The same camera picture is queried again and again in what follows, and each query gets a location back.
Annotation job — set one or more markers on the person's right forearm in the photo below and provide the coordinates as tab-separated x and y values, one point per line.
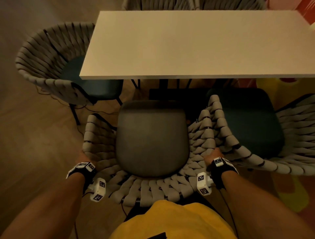
265	211

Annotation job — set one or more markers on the person's left forearm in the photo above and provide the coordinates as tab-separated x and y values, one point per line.
44	209

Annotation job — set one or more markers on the black white wrist camera rig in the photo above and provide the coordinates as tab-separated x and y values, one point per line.
221	170
85	171

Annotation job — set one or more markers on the teal cushion woven chair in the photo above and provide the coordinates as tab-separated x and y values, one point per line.
248	123
41	54

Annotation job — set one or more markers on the person's left hand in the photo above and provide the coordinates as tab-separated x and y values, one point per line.
85	157

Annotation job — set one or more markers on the person's right hand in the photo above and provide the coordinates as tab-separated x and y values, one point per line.
214	155

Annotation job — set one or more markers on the person's yellow shirt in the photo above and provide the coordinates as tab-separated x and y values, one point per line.
172	221

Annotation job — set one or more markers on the grey cushion woven chair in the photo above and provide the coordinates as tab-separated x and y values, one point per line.
157	4
231	4
152	140

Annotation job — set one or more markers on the black chest device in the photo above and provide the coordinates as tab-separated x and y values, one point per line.
157	236

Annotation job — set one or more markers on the white table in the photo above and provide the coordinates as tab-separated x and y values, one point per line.
197	41

